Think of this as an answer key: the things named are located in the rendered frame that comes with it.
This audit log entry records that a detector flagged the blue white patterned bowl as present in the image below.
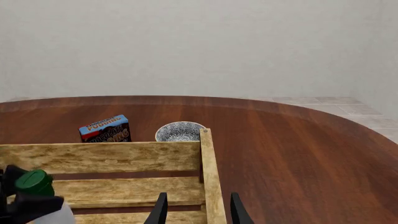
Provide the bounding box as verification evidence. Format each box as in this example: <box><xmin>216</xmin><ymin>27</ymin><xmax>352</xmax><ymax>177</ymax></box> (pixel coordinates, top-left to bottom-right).
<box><xmin>154</xmin><ymin>121</ymin><xmax>207</xmax><ymax>142</ymax></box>

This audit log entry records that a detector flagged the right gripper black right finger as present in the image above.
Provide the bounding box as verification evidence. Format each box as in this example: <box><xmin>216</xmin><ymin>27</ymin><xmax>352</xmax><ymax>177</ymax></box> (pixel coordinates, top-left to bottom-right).
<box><xmin>229</xmin><ymin>192</ymin><xmax>255</xmax><ymax>224</ymax></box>

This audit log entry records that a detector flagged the chocolate pudding box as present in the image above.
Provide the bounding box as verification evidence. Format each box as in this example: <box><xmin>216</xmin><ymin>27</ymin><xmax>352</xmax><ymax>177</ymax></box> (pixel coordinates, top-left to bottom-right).
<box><xmin>78</xmin><ymin>114</ymin><xmax>132</xmax><ymax>144</ymax></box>

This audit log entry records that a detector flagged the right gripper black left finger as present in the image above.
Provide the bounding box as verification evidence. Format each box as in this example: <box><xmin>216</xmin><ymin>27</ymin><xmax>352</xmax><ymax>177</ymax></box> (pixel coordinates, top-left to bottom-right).
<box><xmin>144</xmin><ymin>192</ymin><xmax>169</xmax><ymax>224</ymax></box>

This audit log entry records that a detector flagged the salad dressing bottle green cap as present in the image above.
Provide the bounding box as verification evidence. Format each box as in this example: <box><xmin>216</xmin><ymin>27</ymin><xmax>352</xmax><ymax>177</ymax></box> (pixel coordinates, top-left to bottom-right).
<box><xmin>14</xmin><ymin>169</ymin><xmax>76</xmax><ymax>224</ymax></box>

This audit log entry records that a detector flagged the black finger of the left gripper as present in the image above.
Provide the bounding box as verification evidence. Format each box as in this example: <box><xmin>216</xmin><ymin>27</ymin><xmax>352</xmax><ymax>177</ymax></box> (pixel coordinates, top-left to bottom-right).
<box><xmin>2</xmin><ymin>164</ymin><xmax>29</xmax><ymax>196</ymax></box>
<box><xmin>7</xmin><ymin>191</ymin><xmax>65</xmax><ymax>224</ymax></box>

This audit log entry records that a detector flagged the wooden slat tray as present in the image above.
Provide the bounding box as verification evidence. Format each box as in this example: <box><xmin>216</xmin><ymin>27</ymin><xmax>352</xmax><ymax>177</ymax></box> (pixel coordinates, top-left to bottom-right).
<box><xmin>0</xmin><ymin>127</ymin><xmax>228</xmax><ymax>224</ymax></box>

